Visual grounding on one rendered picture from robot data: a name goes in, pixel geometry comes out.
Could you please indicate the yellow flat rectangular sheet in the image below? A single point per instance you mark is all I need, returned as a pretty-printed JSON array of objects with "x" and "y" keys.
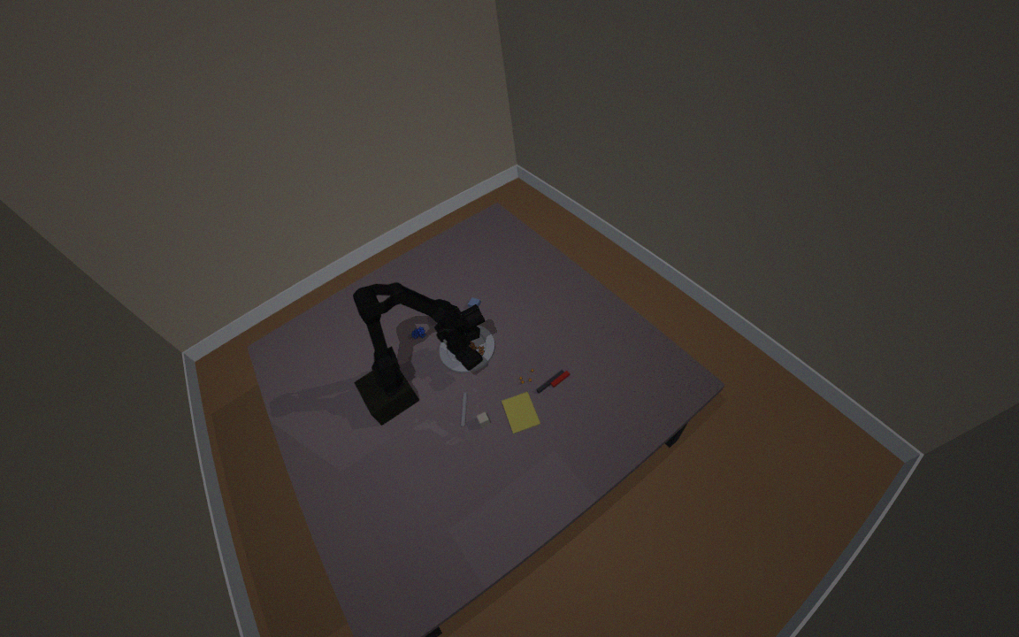
[{"x": 520, "y": 412}]

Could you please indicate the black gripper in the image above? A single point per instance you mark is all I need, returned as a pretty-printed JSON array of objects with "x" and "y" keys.
[{"x": 468, "y": 357}]

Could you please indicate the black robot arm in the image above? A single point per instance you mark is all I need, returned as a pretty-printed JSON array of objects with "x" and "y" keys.
[{"x": 450, "y": 322}]

